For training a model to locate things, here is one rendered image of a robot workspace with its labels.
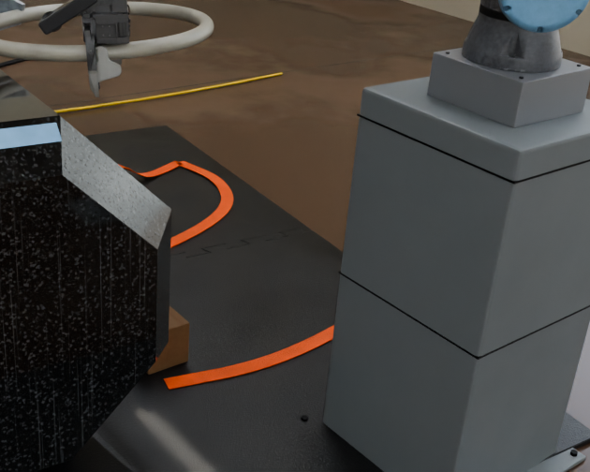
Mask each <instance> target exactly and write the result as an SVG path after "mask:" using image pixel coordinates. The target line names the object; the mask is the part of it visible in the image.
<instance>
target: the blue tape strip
mask: <svg viewBox="0 0 590 472"><path fill-rule="evenodd" d="M57 141H62V139H61V136H60V133H59V129H58V126H57V124H56V123H49V124H42V125H26V126H18V127H10V128H2V129H0V149H5V148H12V147H20V146H27V145H35V144H42V143H49V142H57Z"/></svg>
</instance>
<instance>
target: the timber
mask: <svg viewBox="0 0 590 472"><path fill-rule="evenodd" d="M188 348H189V322H188V321H187V320H186V319H185V318H183V317H182V316H181V315H180V314H179V313H177V312H176V311H175V310H174V309H173V308H172V307H170V314H169V341H168V343H167V345H166V346H165V348H164V349H163V351H162V352H161V354H160V356H159V357H158V359H157V360H156V362H155V363H154V365H153V366H152V367H151V368H150V369H149V370H148V372H147V374H148V375H150V374H153V373H156V372H159V371H162V370H164V369H167V368H170V367H172V366H175V365H178V364H181V363H184V362H187V361H188Z"/></svg>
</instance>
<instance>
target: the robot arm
mask: <svg viewBox="0 0 590 472"><path fill-rule="evenodd" d="M588 2H589V0H480V5H479V15H478V17H477V18H476V20H475V22H474V23H473V25H472V27H471V29H470V31H469V33H468V36H467V37H466V38H465V41H464V44H463V49H462V55H463V57H464V58H466V59H467V60H469V61H471V62H474V63H476V64H479V65H482V66H487V67H491V68H496V69H501V70H506V71H514V72H526V73H540V72H549V71H554V70H557V69H558V68H559V67H560V66H561V62H562V57H563V53H562V50H561V45H560V36H559V29H560V28H563V27H564V26H566V25H568V24H570V23H571V22H573V21H574V20H575V19H576V18H577V17H578V16H579V15H580V14H581V13H582V12H583V10H584V9H585V7H586V6H587V4H588ZM127 7H128V10H127ZM129 12H130V8H129V5H128V4H127V0H69V1H67V2H66V3H64V4H63V5H62V6H60V7H59V8H57V9H56V10H53V11H48V12H46V13H45V14H44V15H43V16H42V18H41V20H40V22H39V24H38V26H39V28H40V29H41V30H42V32H43V33H44V34H45V35H48V34H49V33H51V32H57V31H58V30H60V29H61V27H62V25H63V24H65V23H66V22H68V21H70V20H71V19H73V18H74V17H76V16H77V15H79V14H81V15H82V17H81V21H82V34H83V41H84V42H85V45H86V56H87V66H88V75H89V83H90V89H91V90H92V92H93V93H94V95H95V96H96V97H99V89H100V82H101V81H105V80H109V79H112V78H115V77H118V76H120V75H121V73H122V68H121V64H122V59H121V60H110V59H109V55H108V50H107V49H106V48H105V47H104V46H97V47H96V44H108V45H113V44H122V43H129V37H130V24H129V22H130V19H129ZM96 51H97V54H98V61H97V60H96Z"/></svg>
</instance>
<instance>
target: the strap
mask: <svg viewBox="0 0 590 472"><path fill-rule="evenodd" d="M118 165H119V164H118ZM119 166H120V167H122V168H124V169H126V170H130V171H132V172H135V171H134V170H132V169H130V168H127V167H124V166H121V165H119ZM180 166H181V167H183V168H186V169H188V170H192V171H194V172H196V173H198V174H200V175H202V176H204V177H206V178H207V179H209V180H210V181H211V182H213V183H214V184H215V185H216V187H217V188H218V190H219V192H220V195H221V201H220V204H219V206H218V207H217V209H216V210H215V211H214V212H213V213H212V214H211V215H210V216H208V217H207V218H206V219H204V220H203V221H201V222H200V223H198V224H197V225H196V226H194V227H192V228H191V229H188V230H186V231H184V232H182V233H180V234H178V235H176V236H174V237H172V238H171V239H170V248H172V247H173V246H175V245H177V244H180V243H183V242H185V241H187V240H189V239H191V238H192V237H194V236H196V235H198V234H200V233H202V232H203V231H204V230H206V229H208V228H210V227H211V226H213V225H214V224H216V223H217V222H218V221H220V220H221V219H222V218H223V217H224V216H225V215H226V214H227V213H228V212H229V210H230V209H231V206H232V204H233V194H232V192H231V190H230V188H229V186H228V185H227V184H226V183H225V182H224V181H223V180H222V179H221V178H219V177H218V176H217V175H215V174H213V173H211V172H209V171H208V170H205V169H202V168H200V167H197V166H195V165H192V164H190V163H187V162H185V161H181V162H178V161H173V162H171V163H169V164H167V165H165V166H163V167H161V168H158V169H156V170H152V171H149V172H144V173H137V174H139V175H141V176H144V177H154V176H157V175H160V174H163V173H166V172H168V171H170V170H173V169H175V168H178V167H180ZM135 173H136V172H135ZM333 329H334V325H333V326H331V327H330V328H328V329H326V330H324V331H322V332H320V333H318V334H316V335H314V336H312V337H310V338H307V339H305V340H303V341H301V342H300V343H298V344H295V345H293V346H291V347H287V348H284V349H282V350H279V351H277V352H274V353H272V354H269V355H267V356H263V357H260V358H257V359H254V360H252V361H246V362H242V363H238V364H234V365H231V366H226V367H222V368H217V369H213V370H207V371H202V372H197V373H193V374H187V375H182V376H174V377H168V378H164V381H165V383H166V385H167V386H168V388H169V390H172V389H177V388H181V387H186V386H191V385H196V384H200V383H205V382H210V381H215V380H220V379H225V378H229V377H234V376H240V375H244V374H248V373H252V372H255V371H258V370H261V369H264V368H267V367H270V366H273V365H276V364H278V363H281V362H284V361H288V360H290V359H293V358H295V357H298V356H300V355H302V354H304V353H306V352H308V351H310V350H312V349H315V348H317V347H320V346H322V345H324V344H326V343H328V342H330V341H331V340H332V338H333Z"/></svg>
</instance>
